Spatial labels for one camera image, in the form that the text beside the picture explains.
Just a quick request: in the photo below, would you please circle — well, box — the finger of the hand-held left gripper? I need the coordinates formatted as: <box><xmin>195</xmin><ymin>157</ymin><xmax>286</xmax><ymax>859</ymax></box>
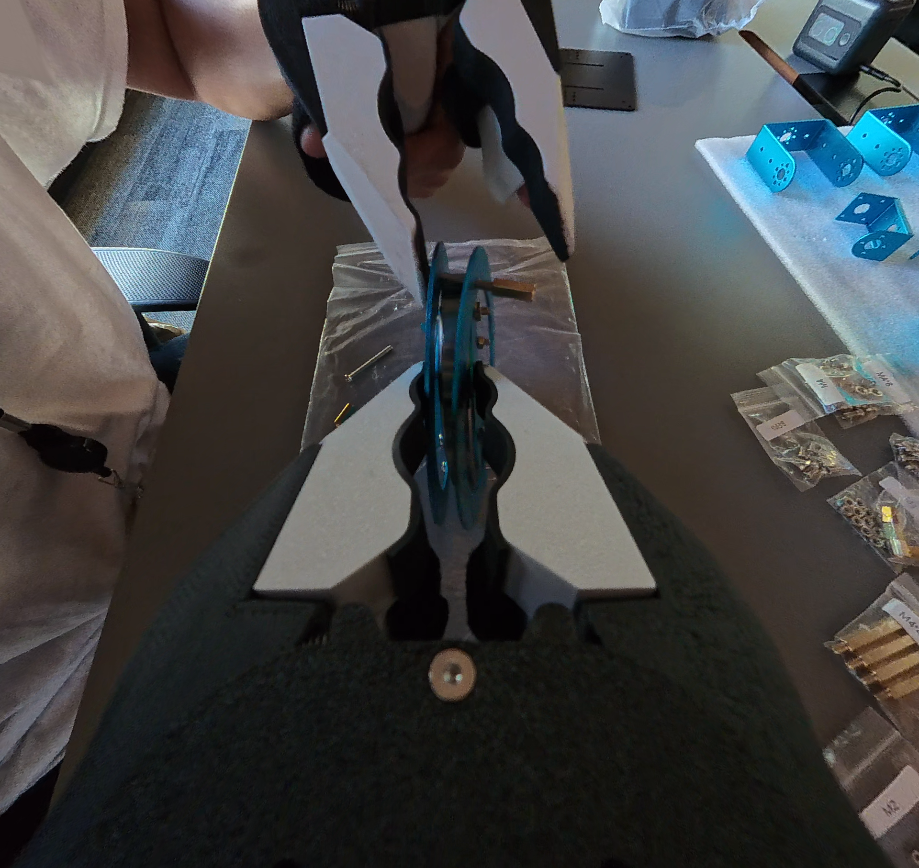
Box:
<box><xmin>300</xmin><ymin>14</ymin><xmax>426</xmax><ymax>307</ymax></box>
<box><xmin>458</xmin><ymin>0</ymin><xmax>577</xmax><ymax>264</ymax></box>

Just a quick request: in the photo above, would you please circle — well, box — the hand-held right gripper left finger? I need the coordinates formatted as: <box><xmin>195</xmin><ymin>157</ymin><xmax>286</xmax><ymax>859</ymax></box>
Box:
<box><xmin>251</xmin><ymin>366</ymin><xmax>440</xmax><ymax>639</ymax></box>

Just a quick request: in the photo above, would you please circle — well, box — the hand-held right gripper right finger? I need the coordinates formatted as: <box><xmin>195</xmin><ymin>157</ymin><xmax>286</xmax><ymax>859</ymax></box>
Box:
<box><xmin>470</xmin><ymin>366</ymin><xmax>659</xmax><ymax>639</ymax></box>

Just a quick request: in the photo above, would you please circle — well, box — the pile of clear hardware bags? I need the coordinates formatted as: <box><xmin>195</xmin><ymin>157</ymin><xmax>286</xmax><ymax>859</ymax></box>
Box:
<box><xmin>731</xmin><ymin>355</ymin><xmax>919</xmax><ymax>840</ymax></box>

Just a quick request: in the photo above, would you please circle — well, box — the white flat tray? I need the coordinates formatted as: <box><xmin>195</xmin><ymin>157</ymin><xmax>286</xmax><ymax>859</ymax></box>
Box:
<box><xmin>695</xmin><ymin>132</ymin><xmax>919</xmax><ymax>352</ymax></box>

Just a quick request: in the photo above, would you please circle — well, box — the person's beige shirt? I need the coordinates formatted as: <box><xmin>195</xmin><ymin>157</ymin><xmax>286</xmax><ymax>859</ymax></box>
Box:
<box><xmin>0</xmin><ymin>0</ymin><xmax>173</xmax><ymax>812</ymax></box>

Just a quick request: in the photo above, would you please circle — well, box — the black cable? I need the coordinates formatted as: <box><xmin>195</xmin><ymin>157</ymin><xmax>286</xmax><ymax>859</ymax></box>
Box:
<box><xmin>847</xmin><ymin>63</ymin><xmax>919</xmax><ymax>124</ymax></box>

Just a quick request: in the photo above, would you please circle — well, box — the person's left hand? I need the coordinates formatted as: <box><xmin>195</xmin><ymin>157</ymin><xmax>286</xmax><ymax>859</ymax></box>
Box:
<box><xmin>298</xmin><ymin>96</ymin><xmax>464</xmax><ymax>198</ymax></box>

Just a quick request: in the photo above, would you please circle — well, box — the set of blue metal parts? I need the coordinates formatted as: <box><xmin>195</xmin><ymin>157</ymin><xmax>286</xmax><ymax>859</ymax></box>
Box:
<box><xmin>745</xmin><ymin>103</ymin><xmax>919</xmax><ymax>266</ymax></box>

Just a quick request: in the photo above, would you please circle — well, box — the blue round metal turntable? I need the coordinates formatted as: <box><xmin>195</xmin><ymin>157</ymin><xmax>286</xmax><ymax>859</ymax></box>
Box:
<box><xmin>418</xmin><ymin>242</ymin><xmax>500</xmax><ymax>528</ymax></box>

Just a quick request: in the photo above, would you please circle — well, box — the black chair armrest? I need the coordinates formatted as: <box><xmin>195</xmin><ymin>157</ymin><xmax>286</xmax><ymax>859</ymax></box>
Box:
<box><xmin>92</xmin><ymin>247</ymin><xmax>209</xmax><ymax>312</ymax></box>

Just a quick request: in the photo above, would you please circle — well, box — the long steel screw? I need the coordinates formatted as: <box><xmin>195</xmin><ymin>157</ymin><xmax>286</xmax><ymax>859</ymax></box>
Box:
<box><xmin>345</xmin><ymin>345</ymin><xmax>394</xmax><ymax>382</ymax></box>

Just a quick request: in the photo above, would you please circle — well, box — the black flat plate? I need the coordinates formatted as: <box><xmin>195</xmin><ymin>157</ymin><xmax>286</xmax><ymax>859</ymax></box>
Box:
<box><xmin>560</xmin><ymin>50</ymin><xmax>639</xmax><ymax>110</ymax></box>

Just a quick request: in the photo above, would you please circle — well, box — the grey desk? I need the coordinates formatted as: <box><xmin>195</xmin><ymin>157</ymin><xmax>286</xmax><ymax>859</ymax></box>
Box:
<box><xmin>54</xmin><ymin>0</ymin><xmax>919</xmax><ymax>868</ymax></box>

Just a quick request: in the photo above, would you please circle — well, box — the clear plastic bag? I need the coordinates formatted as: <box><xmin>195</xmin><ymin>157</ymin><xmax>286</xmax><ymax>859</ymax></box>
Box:
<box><xmin>302</xmin><ymin>236</ymin><xmax>600</xmax><ymax>453</ymax></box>

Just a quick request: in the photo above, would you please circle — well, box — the brass standoff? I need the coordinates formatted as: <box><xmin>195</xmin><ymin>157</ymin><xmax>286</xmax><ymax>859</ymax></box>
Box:
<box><xmin>441</xmin><ymin>276</ymin><xmax>537</xmax><ymax>302</ymax></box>

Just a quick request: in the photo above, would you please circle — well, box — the dark box with pale label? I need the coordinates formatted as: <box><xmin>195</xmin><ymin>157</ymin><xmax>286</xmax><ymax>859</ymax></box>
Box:
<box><xmin>792</xmin><ymin>0</ymin><xmax>919</xmax><ymax>79</ymax></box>

